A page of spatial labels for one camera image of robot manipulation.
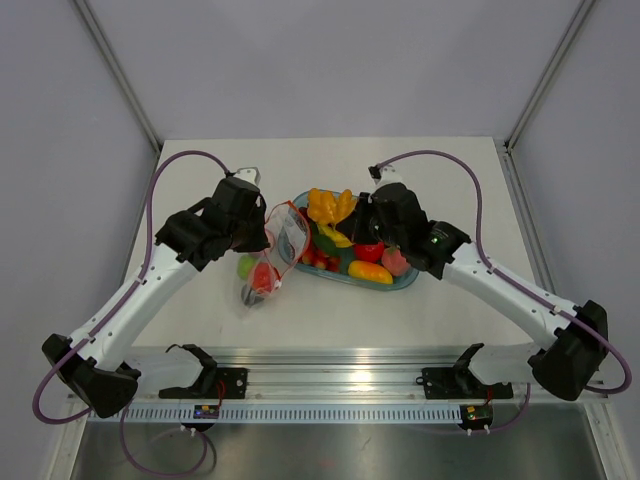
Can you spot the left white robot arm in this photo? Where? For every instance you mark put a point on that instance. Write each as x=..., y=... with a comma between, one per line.
x=95, y=360

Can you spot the teal plastic food tray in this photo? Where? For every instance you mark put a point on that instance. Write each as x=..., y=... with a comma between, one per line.
x=339, y=274

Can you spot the white slotted cable duct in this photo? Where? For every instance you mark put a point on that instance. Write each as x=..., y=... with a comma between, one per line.
x=254, y=413

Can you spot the green leaf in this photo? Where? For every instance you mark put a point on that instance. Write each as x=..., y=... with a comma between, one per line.
x=325, y=245

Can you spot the aluminium mounting rail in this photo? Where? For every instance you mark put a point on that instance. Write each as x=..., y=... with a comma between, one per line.
x=359, y=375

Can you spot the orange yellow pepper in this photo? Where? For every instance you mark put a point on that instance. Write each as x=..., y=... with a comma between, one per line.
x=372, y=272

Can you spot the right small circuit board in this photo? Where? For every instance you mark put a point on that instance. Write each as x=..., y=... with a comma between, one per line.
x=477, y=414

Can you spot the dark purple plum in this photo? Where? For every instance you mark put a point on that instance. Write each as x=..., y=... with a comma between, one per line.
x=250, y=297

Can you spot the right aluminium frame post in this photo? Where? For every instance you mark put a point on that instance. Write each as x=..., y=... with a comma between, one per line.
x=560, y=54

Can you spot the left aluminium frame post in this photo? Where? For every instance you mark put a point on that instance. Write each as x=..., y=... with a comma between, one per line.
x=90, y=21

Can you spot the green round vegetable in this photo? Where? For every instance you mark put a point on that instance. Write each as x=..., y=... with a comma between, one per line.
x=244, y=266

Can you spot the red apple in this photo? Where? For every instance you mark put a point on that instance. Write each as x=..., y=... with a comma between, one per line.
x=371, y=253

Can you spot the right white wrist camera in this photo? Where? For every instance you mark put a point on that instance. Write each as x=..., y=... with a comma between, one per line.
x=388, y=175

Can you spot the yellow ginger root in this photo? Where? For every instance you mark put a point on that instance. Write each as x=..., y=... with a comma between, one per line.
x=325, y=208

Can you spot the pink peach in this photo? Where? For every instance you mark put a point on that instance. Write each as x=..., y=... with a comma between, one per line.
x=393, y=261

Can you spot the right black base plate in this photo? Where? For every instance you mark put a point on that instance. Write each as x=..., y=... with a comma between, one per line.
x=452, y=383

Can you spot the left small circuit board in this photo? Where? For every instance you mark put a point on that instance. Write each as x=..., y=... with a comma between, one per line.
x=206, y=411

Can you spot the small circuit board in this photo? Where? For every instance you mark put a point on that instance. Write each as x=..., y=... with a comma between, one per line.
x=206, y=411
x=477, y=414

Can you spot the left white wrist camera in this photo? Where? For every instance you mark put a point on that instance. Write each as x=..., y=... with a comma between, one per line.
x=249, y=174

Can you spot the clear orange zip top bag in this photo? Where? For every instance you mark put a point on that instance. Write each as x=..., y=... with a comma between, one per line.
x=290, y=235

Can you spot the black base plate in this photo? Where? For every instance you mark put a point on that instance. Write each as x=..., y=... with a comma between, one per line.
x=452, y=383
x=230, y=383

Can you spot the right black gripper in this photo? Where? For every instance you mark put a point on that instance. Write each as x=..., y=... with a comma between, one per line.
x=354, y=227

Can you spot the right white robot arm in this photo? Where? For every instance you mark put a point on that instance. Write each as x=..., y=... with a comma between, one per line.
x=568, y=339

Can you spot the red strawberries cluster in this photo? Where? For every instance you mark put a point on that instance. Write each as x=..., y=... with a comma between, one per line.
x=316, y=259

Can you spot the orange red tomato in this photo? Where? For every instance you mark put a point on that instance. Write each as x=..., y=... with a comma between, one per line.
x=262, y=278

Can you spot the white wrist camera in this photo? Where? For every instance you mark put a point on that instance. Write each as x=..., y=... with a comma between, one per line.
x=388, y=175
x=249, y=174

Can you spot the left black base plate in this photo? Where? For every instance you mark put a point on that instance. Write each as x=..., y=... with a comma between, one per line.
x=230, y=383

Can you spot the yellow banana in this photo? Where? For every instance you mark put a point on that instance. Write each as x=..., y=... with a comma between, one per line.
x=339, y=239

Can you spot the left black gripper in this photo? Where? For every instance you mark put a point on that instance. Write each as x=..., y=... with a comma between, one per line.
x=260, y=242

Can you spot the aluminium frame post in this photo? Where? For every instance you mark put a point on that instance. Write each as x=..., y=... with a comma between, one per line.
x=560, y=54
x=90, y=21

